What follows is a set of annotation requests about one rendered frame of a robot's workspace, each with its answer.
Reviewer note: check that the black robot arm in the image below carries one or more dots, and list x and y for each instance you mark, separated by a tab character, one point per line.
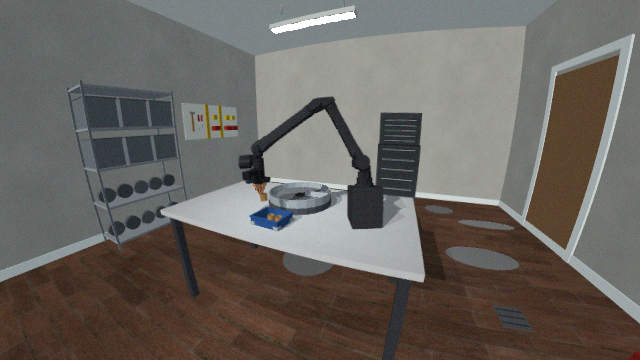
360	161

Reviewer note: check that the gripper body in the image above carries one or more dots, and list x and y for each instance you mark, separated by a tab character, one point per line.
266	179

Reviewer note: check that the blue crate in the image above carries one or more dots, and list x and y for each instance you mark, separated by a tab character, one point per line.
273	225

